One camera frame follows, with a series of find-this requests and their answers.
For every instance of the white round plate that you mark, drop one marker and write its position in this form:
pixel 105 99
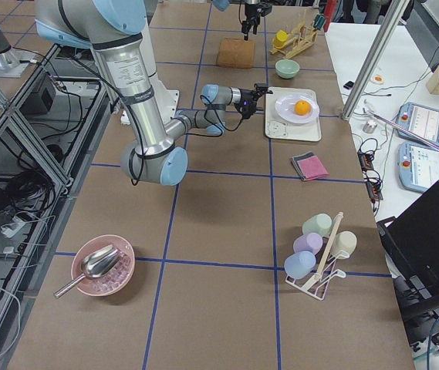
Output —
pixel 284 106

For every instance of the wooden dish rack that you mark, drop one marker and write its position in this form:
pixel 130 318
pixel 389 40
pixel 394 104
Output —
pixel 301 37

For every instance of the metal scoop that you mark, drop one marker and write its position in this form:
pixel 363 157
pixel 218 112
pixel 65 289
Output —
pixel 95 265

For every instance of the black laptop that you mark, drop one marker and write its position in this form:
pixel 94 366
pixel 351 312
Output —
pixel 412 242

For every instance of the wooden cutting board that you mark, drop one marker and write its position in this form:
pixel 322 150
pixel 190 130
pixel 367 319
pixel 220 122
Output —
pixel 236 53

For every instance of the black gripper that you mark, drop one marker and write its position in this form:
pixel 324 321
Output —
pixel 250 15
pixel 245 95

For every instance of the white wire cup rack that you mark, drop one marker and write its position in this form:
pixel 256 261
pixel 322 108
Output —
pixel 317 288

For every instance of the yellow cup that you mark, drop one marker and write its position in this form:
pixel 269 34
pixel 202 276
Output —
pixel 280 39

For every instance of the lower teach pendant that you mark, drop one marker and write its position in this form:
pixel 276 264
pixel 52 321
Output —
pixel 418 166

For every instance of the pink cloth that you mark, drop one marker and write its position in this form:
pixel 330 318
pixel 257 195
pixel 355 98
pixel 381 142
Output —
pixel 312 168

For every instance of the teach pendant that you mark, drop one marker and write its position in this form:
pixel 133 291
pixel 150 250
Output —
pixel 418 166
pixel 419 119

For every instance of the aluminium frame post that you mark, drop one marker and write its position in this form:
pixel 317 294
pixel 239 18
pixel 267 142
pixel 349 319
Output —
pixel 390 22

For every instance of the purple cup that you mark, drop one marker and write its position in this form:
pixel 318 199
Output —
pixel 311 242

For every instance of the upper teach pendant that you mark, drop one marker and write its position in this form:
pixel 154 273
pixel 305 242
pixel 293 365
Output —
pixel 419 119

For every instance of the cream bear tray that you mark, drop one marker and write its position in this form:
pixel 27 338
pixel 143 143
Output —
pixel 281 120

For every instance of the green cup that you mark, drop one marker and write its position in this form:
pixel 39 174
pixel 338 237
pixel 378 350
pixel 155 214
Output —
pixel 319 223

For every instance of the pink bowl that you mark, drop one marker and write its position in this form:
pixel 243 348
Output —
pixel 118 268

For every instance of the green bowl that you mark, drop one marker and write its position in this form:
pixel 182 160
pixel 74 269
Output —
pixel 286 68

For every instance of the blue cup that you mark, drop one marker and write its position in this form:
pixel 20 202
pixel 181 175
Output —
pixel 299 264

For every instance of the beige cup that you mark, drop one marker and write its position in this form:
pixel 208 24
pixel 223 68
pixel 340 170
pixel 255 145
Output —
pixel 344 241

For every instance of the orange fruit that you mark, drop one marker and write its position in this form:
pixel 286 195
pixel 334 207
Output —
pixel 302 107

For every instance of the wooden rack handle rod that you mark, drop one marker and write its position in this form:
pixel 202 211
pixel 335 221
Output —
pixel 322 264

